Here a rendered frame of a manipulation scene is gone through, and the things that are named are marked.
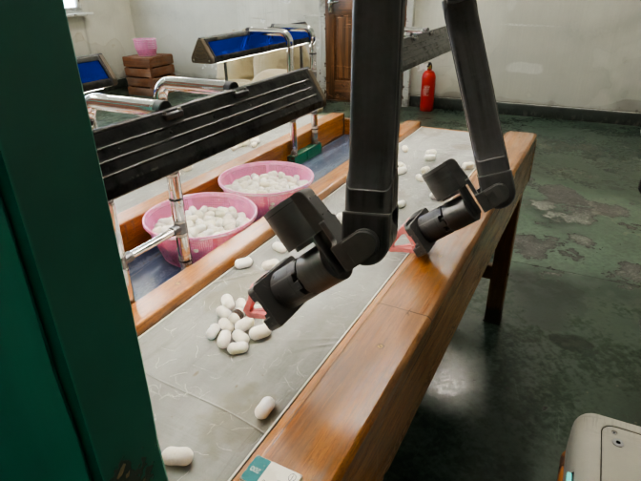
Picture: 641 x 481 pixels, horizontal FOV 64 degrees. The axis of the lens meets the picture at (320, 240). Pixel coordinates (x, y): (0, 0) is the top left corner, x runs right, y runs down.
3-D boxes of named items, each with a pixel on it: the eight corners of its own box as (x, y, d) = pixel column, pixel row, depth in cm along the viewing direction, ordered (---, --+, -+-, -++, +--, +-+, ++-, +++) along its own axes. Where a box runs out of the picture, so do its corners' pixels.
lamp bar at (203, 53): (314, 41, 198) (314, 21, 195) (212, 64, 150) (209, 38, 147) (297, 41, 202) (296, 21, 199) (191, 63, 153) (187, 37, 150)
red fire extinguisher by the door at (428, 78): (435, 109, 544) (439, 59, 521) (430, 112, 530) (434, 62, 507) (422, 107, 550) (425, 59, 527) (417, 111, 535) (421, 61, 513)
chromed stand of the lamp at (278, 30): (321, 152, 193) (320, 24, 173) (294, 168, 178) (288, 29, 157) (279, 146, 201) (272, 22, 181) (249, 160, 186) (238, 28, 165)
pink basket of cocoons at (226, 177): (330, 198, 152) (330, 168, 148) (283, 235, 132) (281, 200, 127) (256, 185, 164) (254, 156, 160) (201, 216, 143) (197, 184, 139)
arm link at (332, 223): (383, 250, 59) (395, 233, 67) (325, 167, 58) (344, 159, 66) (304, 300, 63) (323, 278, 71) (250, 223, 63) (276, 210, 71)
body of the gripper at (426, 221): (402, 229, 99) (433, 213, 94) (418, 210, 107) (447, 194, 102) (420, 257, 99) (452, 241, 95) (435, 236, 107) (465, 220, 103)
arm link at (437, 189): (513, 197, 90) (508, 192, 98) (479, 140, 89) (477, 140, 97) (452, 231, 93) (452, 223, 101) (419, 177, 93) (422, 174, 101)
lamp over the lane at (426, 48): (459, 48, 175) (461, 25, 171) (392, 77, 126) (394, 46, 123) (436, 47, 178) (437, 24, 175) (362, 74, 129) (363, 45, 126)
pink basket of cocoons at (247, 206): (270, 226, 136) (267, 193, 132) (244, 279, 113) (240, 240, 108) (174, 223, 139) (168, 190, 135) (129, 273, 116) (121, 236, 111)
